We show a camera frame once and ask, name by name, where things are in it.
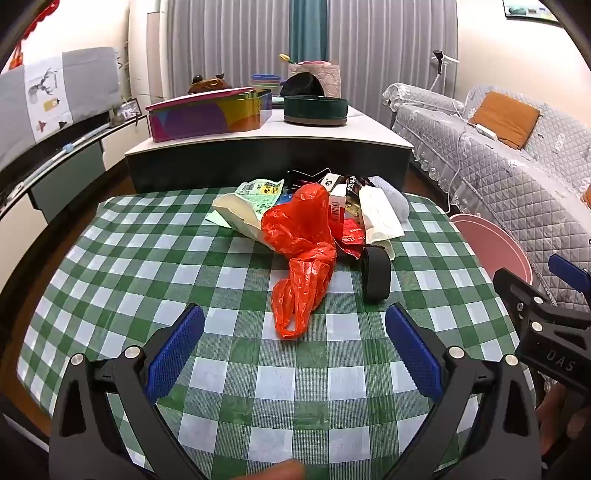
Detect grey fluffy cloth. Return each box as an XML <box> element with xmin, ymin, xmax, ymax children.
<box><xmin>368</xmin><ymin>175</ymin><xmax>410</xmax><ymax>232</ymax></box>

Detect brown teapot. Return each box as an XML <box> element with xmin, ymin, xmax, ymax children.
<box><xmin>187</xmin><ymin>73</ymin><xmax>232</xmax><ymax>95</ymax></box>

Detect small photo frame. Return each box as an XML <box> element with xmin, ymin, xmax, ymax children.
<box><xmin>110</xmin><ymin>98</ymin><xmax>142</xmax><ymax>126</ymax></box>

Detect cream paper bag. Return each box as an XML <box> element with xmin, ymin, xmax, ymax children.
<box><xmin>211</xmin><ymin>193</ymin><xmax>266</xmax><ymax>241</ymax></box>

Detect sofa with grey quilted cover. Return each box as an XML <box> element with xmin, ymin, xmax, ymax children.
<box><xmin>382</xmin><ymin>82</ymin><xmax>591</xmax><ymax>309</ymax></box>

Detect orange cushion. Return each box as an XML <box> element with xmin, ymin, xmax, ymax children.
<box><xmin>468</xmin><ymin>90</ymin><xmax>541</xmax><ymax>151</ymax></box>

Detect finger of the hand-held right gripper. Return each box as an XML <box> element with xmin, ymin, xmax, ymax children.
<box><xmin>493</xmin><ymin>268</ymin><xmax>591</xmax><ymax>385</ymax></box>
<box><xmin>549</xmin><ymin>254</ymin><xmax>591</xmax><ymax>303</ymax></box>

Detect red knot wall ornament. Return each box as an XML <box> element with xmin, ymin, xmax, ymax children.
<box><xmin>9</xmin><ymin>0</ymin><xmax>62</xmax><ymax>70</ymax></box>

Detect light green paper sheet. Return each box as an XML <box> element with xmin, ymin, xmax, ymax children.
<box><xmin>204</xmin><ymin>209</ymin><xmax>234</xmax><ymax>228</ymax></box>

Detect person's left hand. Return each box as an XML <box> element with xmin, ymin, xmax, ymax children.
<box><xmin>245</xmin><ymin>459</ymin><xmax>306</xmax><ymax>480</ymax></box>

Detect white cable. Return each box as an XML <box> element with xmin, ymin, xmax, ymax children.
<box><xmin>444</xmin><ymin>99</ymin><xmax>481</xmax><ymax>214</ymax></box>

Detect grey curtain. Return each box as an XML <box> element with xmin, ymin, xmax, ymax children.
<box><xmin>164</xmin><ymin>0</ymin><xmax>459</xmax><ymax>114</ymax></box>

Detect teal curtain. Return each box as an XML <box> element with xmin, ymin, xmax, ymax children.
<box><xmin>289</xmin><ymin>0</ymin><xmax>329</xmax><ymax>63</ymax></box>

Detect white standing air conditioner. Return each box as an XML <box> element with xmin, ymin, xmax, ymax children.
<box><xmin>146</xmin><ymin>0</ymin><xmax>170</xmax><ymax>100</ymax></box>

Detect green printed packet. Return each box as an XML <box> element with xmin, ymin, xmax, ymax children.
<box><xmin>235</xmin><ymin>178</ymin><xmax>286</xmax><ymax>209</ymax></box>

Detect white coffee table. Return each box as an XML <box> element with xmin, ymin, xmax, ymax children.
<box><xmin>124</xmin><ymin>102</ymin><xmax>415</xmax><ymax>195</ymax></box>

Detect green checked tablecloth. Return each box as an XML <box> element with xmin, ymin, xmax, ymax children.
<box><xmin>16</xmin><ymin>185</ymin><xmax>536</xmax><ymax>480</ymax></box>

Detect television cabinet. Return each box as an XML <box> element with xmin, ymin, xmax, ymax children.
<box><xmin>0</xmin><ymin>113</ymin><xmax>141</xmax><ymax>232</ymax></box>

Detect pink plastic bucket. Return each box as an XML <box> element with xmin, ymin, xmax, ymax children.
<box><xmin>449</xmin><ymin>213</ymin><xmax>535</xmax><ymax>288</ymax></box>

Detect stack of colourful bowls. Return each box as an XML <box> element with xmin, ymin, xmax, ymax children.
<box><xmin>250</xmin><ymin>73</ymin><xmax>282</xmax><ymax>98</ymax></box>

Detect pink patterned bag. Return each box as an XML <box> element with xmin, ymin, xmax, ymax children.
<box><xmin>287</xmin><ymin>61</ymin><xmax>342</xmax><ymax>99</ymax></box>

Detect television with grey cover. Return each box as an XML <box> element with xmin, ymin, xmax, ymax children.
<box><xmin>0</xmin><ymin>46</ymin><xmax>121</xmax><ymax>160</ymax></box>

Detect white box with barcode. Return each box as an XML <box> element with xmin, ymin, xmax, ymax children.
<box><xmin>327</xmin><ymin>185</ymin><xmax>348</xmax><ymax>223</ymax></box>

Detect framed wall picture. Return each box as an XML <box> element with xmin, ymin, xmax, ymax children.
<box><xmin>502</xmin><ymin>0</ymin><xmax>560</xmax><ymax>24</ymax></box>

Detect black tape roll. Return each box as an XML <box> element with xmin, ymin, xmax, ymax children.
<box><xmin>361</xmin><ymin>246</ymin><xmax>391</xmax><ymax>302</ymax></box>

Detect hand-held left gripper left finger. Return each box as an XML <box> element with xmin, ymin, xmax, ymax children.
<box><xmin>48</xmin><ymin>303</ymin><xmax>206</xmax><ymax>480</ymax></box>

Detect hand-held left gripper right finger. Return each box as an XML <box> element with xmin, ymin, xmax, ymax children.
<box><xmin>385</xmin><ymin>302</ymin><xmax>542</xmax><ymax>480</ymax></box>

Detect red snack wrapper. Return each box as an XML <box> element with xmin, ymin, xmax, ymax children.
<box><xmin>331</xmin><ymin>216</ymin><xmax>370</xmax><ymax>260</ymax></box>

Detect person's right hand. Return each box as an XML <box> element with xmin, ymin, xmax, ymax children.
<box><xmin>536</xmin><ymin>384</ymin><xmax>577</xmax><ymax>457</ymax></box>

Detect black round hat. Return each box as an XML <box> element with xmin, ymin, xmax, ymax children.
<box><xmin>279</xmin><ymin>72</ymin><xmax>325</xmax><ymax>98</ymax></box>

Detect red plastic bag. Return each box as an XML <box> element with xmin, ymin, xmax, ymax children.
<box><xmin>261</xmin><ymin>184</ymin><xmax>338</xmax><ymax>340</ymax></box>

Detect white paper packet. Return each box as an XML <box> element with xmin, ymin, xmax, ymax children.
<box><xmin>358</xmin><ymin>186</ymin><xmax>406</xmax><ymax>244</ymax></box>

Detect dark green round tin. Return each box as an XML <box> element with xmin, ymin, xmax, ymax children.
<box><xmin>283</xmin><ymin>95</ymin><xmax>349</xmax><ymax>127</ymax></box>

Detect colourful tin box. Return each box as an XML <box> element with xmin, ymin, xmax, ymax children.
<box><xmin>145</xmin><ymin>88</ymin><xmax>273</xmax><ymax>143</ymax></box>

